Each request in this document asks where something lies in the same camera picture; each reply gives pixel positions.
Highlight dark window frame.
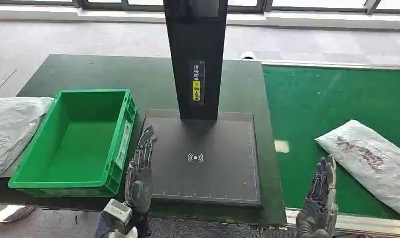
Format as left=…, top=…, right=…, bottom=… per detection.
left=0, top=0, right=400, bottom=15

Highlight white window ledge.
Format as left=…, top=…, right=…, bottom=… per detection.
left=0, top=4, right=400, bottom=31

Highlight black yellow sticker on scanner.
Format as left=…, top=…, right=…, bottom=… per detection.
left=188, top=59, right=206, bottom=107

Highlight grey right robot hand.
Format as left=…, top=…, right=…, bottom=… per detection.
left=295, top=155, right=339, bottom=238

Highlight pale label on crate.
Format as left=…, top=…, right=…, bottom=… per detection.
left=115, top=119, right=133, bottom=170

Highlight shiny metal object on floor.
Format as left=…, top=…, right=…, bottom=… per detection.
left=0, top=203, right=36, bottom=223

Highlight aluminium conveyor frame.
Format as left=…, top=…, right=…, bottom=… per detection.
left=261, top=60, right=400, bottom=238

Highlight green conveyor belt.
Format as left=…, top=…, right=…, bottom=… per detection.
left=262, top=65, right=400, bottom=221

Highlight grey plastic parcel bag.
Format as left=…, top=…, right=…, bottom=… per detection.
left=0, top=97, right=55, bottom=183

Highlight white parcel bag red print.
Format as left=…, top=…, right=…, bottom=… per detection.
left=314, top=119, right=400, bottom=220

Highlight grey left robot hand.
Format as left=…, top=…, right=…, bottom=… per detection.
left=124, top=124, right=158, bottom=215

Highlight black scanner stand with platform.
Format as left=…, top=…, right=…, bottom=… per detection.
left=141, top=0, right=263, bottom=208

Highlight green plastic crate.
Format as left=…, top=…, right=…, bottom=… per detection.
left=8, top=88, right=138, bottom=199

